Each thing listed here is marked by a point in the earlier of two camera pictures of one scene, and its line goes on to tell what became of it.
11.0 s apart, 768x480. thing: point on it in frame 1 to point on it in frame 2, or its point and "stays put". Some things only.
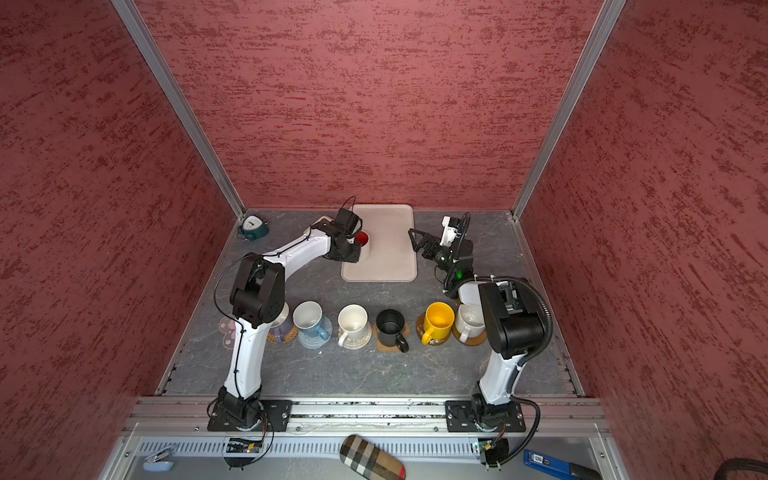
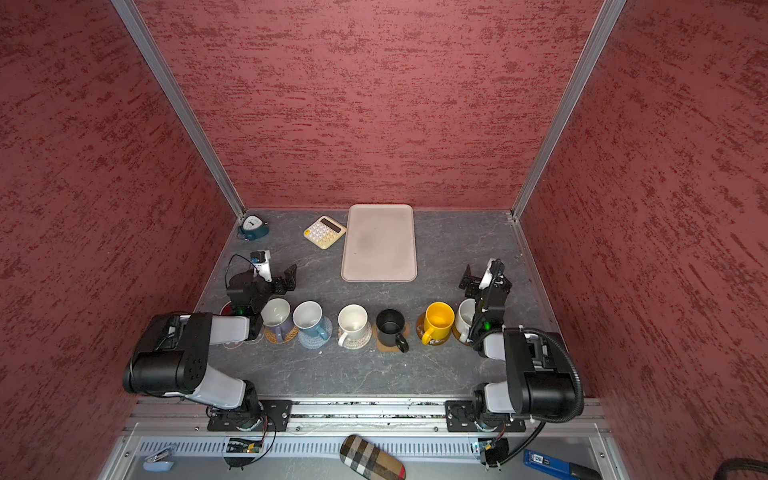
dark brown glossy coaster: (420, 330) stays put
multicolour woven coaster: (356, 344) stays put
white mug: (351, 323) stays put
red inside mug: (362, 237) to (226, 309)
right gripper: (433, 241) to (473, 282)
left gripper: (353, 257) to (289, 276)
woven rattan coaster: (271, 338) stays put
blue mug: (307, 316) stays put
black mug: (390, 326) stays put
